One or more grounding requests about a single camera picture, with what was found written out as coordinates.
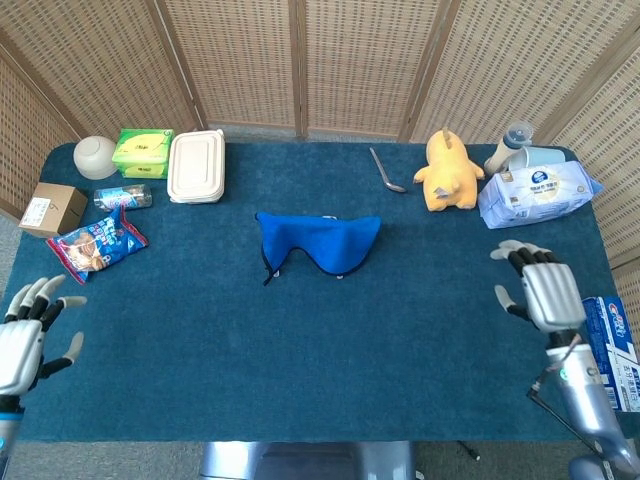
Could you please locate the blue white toothpaste box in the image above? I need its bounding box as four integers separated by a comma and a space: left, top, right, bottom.
580, 294, 640, 412

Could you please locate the blue and red snack bag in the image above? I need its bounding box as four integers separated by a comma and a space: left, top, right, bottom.
46, 204, 150, 286

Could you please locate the blue microfibre cloth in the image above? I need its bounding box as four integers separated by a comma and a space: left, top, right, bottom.
254, 211, 383, 287

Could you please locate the yellow plush toy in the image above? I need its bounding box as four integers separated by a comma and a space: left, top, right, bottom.
412, 128, 486, 214

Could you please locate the metal spoon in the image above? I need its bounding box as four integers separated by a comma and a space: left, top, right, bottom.
368, 146, 408, 194

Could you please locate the clear jar with blue label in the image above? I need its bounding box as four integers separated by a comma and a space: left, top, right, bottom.
93, 183, 154, 212

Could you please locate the wet wipes pack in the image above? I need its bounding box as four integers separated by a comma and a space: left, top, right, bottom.
477, 160, 605, 231

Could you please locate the green tissue box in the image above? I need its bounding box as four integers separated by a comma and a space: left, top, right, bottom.
111, 128, 176, 180

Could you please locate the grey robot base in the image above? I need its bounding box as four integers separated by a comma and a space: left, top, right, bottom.
198, 440, 417, 480

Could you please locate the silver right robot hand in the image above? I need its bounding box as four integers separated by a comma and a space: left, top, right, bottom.
489, 239, 587, 335

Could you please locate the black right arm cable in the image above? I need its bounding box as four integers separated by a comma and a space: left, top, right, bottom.
525, 339, 617, 462

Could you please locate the teal table carpet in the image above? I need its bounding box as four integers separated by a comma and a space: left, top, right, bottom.
7, 141, 624, 444

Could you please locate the beige lidded lunch box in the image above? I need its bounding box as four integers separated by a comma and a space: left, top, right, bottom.
166, 129, 227, 205

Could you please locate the beige bottle with grey cap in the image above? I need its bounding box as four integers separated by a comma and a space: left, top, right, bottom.
483, 121, 535, 176

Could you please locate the light blue cup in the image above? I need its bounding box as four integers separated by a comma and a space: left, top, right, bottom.
505, 145, 568, 174

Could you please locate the small cardboard box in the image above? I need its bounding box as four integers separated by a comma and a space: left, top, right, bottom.
18, 181, 89, 239

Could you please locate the woven bamboo folding screen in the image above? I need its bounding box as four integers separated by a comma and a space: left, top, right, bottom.
0, 0, 640, 351

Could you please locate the black table foot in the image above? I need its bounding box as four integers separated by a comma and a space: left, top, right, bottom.
455, 439, 482, 462

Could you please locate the white upturned bowl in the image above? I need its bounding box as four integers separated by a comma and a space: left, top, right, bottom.
72, 135, 119, 181

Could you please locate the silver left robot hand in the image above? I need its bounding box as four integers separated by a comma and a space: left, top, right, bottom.
0, 273, 89, 399

